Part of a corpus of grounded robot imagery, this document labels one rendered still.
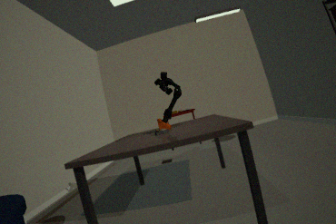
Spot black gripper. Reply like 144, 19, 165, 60
154, 78, 173, 95

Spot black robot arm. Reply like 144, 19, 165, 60
161, 72, 182, 123

